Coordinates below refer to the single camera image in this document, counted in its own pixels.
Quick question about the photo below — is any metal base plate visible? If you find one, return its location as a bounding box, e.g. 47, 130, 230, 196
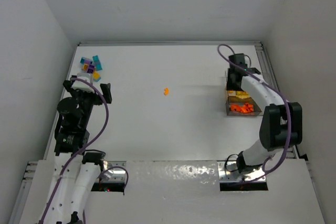
217, 161, 266, 184
96, 161, 127, 183

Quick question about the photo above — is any teal duplo brick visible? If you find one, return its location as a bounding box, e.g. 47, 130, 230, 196
92, 55, 102, 71

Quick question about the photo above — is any yellow-teal duplo brick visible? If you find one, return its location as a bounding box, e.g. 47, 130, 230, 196
92, 71, 101, 82

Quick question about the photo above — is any orange curved lego piece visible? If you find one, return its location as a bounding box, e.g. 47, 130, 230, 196
164, 88, 170, 95

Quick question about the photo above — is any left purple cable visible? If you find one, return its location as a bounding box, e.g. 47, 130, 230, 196
40, 76, 129, 224

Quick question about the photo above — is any pile of small orange legos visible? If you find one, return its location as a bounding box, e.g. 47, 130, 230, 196
230, 103, 255, 114

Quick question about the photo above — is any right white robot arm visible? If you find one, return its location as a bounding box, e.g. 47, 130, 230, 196
227, 54, 302, 173

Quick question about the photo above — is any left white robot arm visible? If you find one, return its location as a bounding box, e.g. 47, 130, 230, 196
38, 76, 112, 223

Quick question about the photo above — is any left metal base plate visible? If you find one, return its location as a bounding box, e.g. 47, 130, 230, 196
96, 161, 127, 183

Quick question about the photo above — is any clear plastic container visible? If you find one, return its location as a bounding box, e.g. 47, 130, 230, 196
225, 70, 279, 117

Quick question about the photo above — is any yellow duplo brick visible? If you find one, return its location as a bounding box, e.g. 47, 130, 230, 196
236, 91, 249, 99

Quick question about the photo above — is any purple cable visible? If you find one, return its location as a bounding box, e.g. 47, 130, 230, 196
217, 44, 292, 183
40, 76, 129, 224

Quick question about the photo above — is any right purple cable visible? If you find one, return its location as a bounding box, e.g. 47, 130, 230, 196
217, 44, 292, 183

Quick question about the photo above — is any light blue duplo brick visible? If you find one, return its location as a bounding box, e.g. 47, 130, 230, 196
80, 57, 92, 65

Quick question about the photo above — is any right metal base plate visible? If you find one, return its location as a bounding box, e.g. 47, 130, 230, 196
217, 161, 266, 184

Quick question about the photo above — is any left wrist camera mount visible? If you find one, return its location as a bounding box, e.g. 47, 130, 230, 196
70, 73, 95, 93

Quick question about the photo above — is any hollow purple duplo brick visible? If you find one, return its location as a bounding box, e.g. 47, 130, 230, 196
82, 63, 96, 74

